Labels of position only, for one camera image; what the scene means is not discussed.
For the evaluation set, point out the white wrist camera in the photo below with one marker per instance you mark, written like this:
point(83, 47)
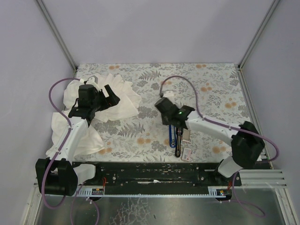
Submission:
point(93, 80)
point(168, 94)

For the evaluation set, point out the black stapler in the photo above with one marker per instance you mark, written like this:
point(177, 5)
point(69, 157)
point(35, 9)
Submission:
point(178, 142)

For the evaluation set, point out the red white staple box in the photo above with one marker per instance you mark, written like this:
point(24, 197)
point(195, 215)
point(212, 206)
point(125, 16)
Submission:
point(186, 155)

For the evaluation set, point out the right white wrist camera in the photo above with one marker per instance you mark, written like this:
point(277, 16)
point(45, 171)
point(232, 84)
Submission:
point(168, 94)

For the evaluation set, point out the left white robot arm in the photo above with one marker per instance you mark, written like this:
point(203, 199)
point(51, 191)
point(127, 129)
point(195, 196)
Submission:
point(56, 174)

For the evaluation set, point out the aluminium frame post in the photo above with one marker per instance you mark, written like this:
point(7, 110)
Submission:
point(54, 30)
point(259, 32)

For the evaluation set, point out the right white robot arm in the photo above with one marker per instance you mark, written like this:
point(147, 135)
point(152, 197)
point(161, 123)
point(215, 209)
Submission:
point(244, 140)

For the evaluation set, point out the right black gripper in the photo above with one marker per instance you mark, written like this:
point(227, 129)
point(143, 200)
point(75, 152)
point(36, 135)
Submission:
point(170, 119)

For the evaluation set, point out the metal staple strip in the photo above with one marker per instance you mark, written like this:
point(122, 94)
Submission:
point(186, 136)

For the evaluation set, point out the white cloth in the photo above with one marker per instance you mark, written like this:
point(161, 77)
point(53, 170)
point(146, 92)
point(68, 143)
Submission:
point(126, 108)

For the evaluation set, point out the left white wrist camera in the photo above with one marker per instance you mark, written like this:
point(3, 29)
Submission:
point(93, 80)

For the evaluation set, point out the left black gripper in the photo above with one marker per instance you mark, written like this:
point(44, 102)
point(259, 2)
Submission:
point(103, 99)

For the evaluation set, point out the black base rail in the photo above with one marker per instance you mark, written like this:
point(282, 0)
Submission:
point(159, 175)

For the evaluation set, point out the left aluminium frame post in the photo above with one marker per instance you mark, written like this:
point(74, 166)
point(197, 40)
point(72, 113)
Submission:
point(54, 30)

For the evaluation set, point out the floral tablecloth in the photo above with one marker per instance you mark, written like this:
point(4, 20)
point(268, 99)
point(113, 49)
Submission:
point(143, 138)

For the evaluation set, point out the blue stapler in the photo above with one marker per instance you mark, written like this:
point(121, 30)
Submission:
point(172, 136)

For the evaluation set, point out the white slotted cable duct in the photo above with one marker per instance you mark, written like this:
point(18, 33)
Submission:
point(151, 192)

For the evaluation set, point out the right aluminium frame post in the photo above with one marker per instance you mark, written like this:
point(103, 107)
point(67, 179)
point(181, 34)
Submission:
point(259, 32)

